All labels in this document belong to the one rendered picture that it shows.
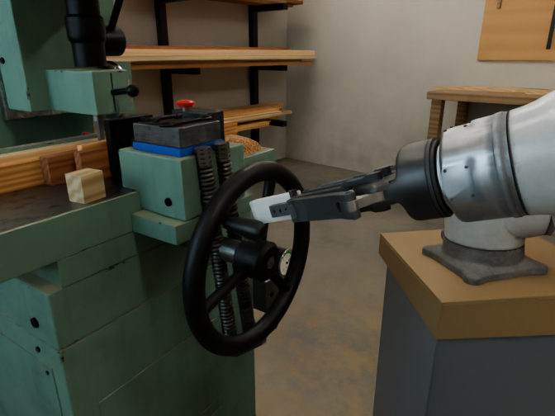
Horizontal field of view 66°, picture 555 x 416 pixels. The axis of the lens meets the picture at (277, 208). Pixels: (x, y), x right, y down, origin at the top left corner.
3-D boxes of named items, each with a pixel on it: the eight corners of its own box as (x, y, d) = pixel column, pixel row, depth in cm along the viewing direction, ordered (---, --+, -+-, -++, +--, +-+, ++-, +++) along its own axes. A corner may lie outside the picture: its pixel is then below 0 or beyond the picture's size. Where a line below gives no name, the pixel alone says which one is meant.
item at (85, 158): (84, 183, 68) (79, 153, 66) (78, 182, 69) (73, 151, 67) (163, 163, 81) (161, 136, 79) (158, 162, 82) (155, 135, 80)
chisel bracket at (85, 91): (98, 125, 70) (91, 70, 67) (50, 118, 77) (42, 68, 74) (135, 120, 75) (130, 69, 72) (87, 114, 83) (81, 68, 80)
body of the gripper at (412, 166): (451, 130, 42) (366, 151, 48) (427, 144, 35) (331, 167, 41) (468, 201, 43) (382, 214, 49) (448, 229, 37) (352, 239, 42)
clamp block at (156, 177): (183, 223, 60) (178, 160, 57) (121, 205, 67) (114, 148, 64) (247, 196, 72) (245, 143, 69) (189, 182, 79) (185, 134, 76)
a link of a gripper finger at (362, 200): (409, 197, 41) (391, 213, 37) (360, 205, 44) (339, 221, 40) (403, 173, 41) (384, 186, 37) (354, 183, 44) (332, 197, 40)
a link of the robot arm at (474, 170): (500, 115, 32) (420, 135, 35) (524, 231, 33) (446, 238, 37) (514, 104, 39) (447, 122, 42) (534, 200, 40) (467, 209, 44)
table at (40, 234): (21, 320, 43) (8, 267, 41) (-93, 248, 59) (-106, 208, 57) (313, 181, 91) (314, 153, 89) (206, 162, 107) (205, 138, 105)
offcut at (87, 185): (84, 204, 59) (80, 176, 57) (68, 200, 60) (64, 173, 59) (106, 196, 62) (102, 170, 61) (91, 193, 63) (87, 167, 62)
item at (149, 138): (180, 158, 59) (177, 117, 57) (128, 148, 65) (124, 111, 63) (239, 142, 69) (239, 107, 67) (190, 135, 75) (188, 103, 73)
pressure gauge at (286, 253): (279, 289, 94) (279, 255, 91) (265, 284, 96) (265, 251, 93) (294, 276, 98) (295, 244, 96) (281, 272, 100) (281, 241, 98)
